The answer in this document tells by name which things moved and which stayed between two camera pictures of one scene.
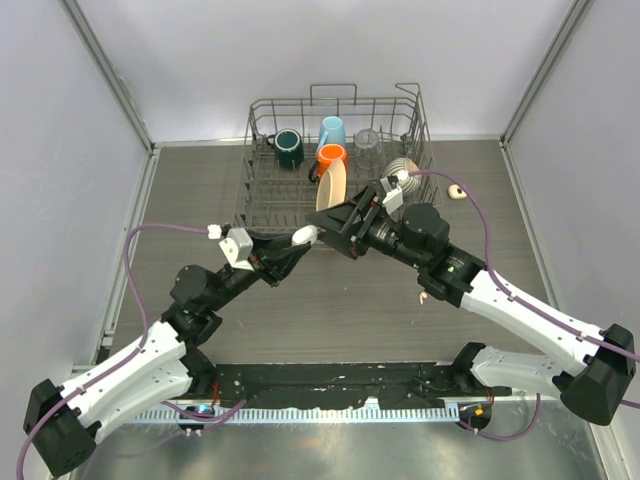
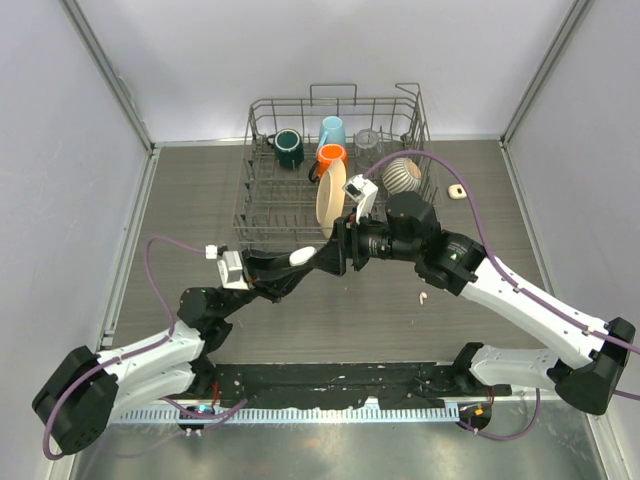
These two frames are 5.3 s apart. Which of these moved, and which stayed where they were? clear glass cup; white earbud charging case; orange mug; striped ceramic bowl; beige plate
Moved: white earbud charging case
Stayed: clear glass cup; orange mug; beige plate; striped ceramic bowl
